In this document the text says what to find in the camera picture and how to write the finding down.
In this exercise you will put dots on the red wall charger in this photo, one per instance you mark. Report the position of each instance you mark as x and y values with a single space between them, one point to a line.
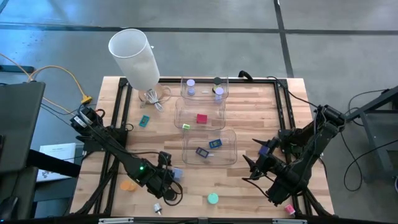
201 118

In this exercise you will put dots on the black floor strip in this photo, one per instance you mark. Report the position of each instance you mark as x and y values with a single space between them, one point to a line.
15 69

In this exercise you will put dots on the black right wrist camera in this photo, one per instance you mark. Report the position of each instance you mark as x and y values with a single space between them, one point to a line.
273 143

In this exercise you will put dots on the white shade table lamp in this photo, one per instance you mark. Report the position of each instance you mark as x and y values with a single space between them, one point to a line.
133 59

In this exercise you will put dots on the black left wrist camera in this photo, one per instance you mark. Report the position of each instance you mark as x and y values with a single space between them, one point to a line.
164 158

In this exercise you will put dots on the silver plug adapter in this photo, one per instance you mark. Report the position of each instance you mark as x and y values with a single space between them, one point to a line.
157 207

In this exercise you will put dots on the purple wall charger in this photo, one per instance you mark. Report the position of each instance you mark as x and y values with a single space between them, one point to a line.
264 151

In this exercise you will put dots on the white booklet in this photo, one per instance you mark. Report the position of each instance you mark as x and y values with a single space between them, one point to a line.
59 151

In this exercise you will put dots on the pink car USB charger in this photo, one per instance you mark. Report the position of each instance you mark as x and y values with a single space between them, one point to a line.
289 209

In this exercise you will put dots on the silver mounting bracket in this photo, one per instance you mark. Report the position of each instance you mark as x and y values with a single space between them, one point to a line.
116 221
289 221

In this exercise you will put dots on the teal digital timer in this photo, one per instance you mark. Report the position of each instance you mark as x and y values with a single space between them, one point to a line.
144 121

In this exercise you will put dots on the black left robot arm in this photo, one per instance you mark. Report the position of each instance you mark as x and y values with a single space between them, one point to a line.
118 149

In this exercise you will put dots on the small green charger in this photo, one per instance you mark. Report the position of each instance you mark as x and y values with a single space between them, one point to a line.
186 126

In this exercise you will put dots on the black hourglass yellow sand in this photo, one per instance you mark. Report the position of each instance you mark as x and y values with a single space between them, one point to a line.
217 80

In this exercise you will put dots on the blue digital timer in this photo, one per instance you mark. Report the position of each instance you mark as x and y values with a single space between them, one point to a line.
215 143

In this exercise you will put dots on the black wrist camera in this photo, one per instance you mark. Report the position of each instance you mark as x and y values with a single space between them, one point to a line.
273 143
164 158

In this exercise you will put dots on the clear plastic bin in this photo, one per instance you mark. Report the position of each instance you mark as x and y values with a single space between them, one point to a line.
227 158
202 96
214 109

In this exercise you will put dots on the light blue wall charger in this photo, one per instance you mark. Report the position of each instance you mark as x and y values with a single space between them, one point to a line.
178 174

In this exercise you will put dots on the orange hourglass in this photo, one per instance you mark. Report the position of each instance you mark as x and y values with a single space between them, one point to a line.
126 185

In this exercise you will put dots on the purple digital timer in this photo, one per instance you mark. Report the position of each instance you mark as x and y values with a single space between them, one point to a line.
202 152

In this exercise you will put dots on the black metal stand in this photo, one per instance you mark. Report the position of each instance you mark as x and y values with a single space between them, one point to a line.
379 130

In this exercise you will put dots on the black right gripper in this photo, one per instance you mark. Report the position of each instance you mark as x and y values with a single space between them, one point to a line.
273 168

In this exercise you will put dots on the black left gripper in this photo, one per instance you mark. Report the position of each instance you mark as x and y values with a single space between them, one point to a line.
157 182

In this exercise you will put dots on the teal hourglass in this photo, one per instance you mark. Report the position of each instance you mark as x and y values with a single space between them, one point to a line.
212 198

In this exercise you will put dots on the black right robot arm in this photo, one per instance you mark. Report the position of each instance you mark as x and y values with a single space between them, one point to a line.
311 149

